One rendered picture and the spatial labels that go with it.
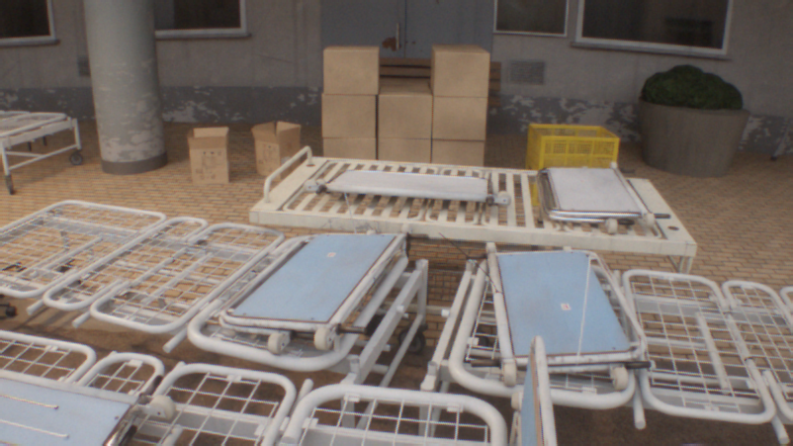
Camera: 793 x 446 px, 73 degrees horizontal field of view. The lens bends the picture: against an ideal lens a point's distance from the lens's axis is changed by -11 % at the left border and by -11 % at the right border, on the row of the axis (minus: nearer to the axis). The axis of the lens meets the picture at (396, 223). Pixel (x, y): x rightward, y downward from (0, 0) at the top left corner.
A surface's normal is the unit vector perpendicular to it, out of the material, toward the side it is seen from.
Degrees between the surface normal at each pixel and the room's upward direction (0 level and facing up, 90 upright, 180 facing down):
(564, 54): 90
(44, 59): 90
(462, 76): 90
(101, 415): 5
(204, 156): 91
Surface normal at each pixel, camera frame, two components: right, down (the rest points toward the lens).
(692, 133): -0.45, 0.49
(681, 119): -0.63, 0.44
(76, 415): 0.00, -0.90
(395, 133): 0.00, 0.37
